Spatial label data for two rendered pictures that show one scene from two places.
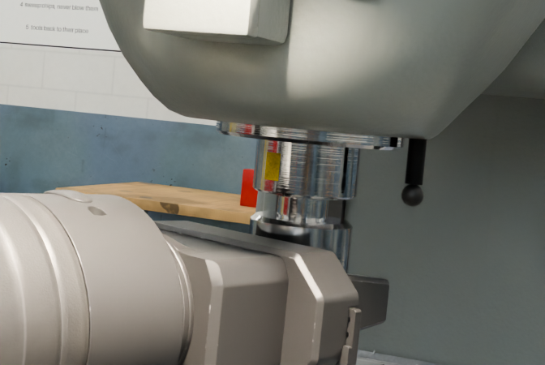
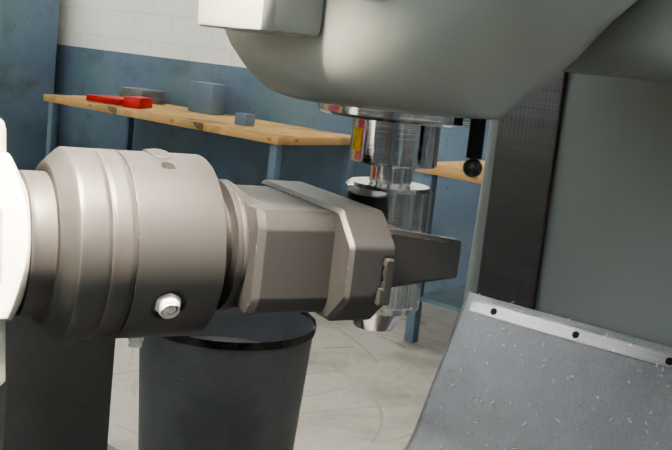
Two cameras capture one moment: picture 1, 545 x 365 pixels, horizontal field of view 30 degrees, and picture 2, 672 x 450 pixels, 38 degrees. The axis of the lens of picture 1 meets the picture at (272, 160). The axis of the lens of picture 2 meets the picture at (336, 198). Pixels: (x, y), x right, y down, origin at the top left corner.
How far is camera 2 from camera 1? 0.15 m
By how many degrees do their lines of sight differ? 19
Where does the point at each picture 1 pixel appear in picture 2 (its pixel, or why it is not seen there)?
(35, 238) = (103, 181)
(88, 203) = (165, 159)
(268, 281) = (313, 230)
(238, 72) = (290, 59)
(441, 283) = (635, 260)
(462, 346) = (651, 321)
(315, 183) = (388, 154)
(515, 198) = not seen: outside the picture
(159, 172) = not seen: hidden behind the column
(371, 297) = (440, 254)
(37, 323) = (92, 243)
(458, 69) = (476, 58)
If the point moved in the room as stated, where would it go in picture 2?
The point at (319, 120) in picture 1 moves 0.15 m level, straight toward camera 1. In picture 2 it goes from (358, 100) to (196, 101)
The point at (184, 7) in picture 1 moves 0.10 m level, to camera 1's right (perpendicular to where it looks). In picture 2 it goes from (222, 8) to (451, 29)
